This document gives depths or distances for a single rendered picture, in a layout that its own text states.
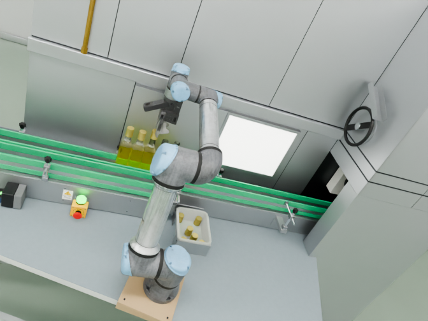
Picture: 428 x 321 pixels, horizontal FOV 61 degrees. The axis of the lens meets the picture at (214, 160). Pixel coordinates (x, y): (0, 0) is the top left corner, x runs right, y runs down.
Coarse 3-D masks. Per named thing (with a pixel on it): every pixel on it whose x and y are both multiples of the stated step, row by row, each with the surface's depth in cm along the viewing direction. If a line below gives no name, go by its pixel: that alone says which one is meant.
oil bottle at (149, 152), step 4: (144, 148) 176; (148, 148) 173; (152, 148) 174; (144, 152) 174; (148, 152) 174; (152, 152) 174; (144, 156) 175; (148, 156) 175; (152, 156) 176; (144, 160) 177; (148, 160) 177; (140, 164) 178; (144, 164) 178; (148, 164) 178; (140, 168) 179; (144, 168) 180; (148, 168) 180
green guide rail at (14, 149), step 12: (0, 144) 158; (12, 144) 160; (24, 156) 164; (36, 156) 165; (60, 156) 166; (84, 168) 172; (96, 168) 172; (108, 168) 173; (120, 168) 174; (144, 180) 180
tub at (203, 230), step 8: (184, 208) 186; (176, 216) 180; (184, 216) 189; (192, 216) 190; (200, 216) 190; (176, 224) 176; (184, 224) 187; (192, 224) 189; (200, 224) 192; (208, 224) 183; (184, 232) 183; (192, 232) 185; (200, 232) 187; (208, 232) 179; (184, 240) 169; (192, 240) 171; (208, 240) 176
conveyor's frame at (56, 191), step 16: (0, 176) 158; (16, 176) 159; (32, 176) 161; (32, 192) 165; (48, 192) 166; (64, 192) 167; (80, 192) 168; (96, 192) 169; (112, 192) 171; (96, 208) 175; (112, 208) 176; (128, 208) 178; (144, 208) 179; (208, 208) 197; (224, 208) 198; (240, 208) 200; (256, 208) 202; (256, 224) 209; (288, 224) 212; (304, 224) 214
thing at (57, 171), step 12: (0, 156) 154; (12, 156) 154; (12, 168) 158; (24, 168) 159; (36, 168) 160; (60, 168) 161; (72, 168) 162; (72, 180) 166; (84, 180) 166; (96, 180) 168; (108, 180) 168; (120, 180) 169; (132, 180) 170; (132, 192) 174; (144, 192) 175
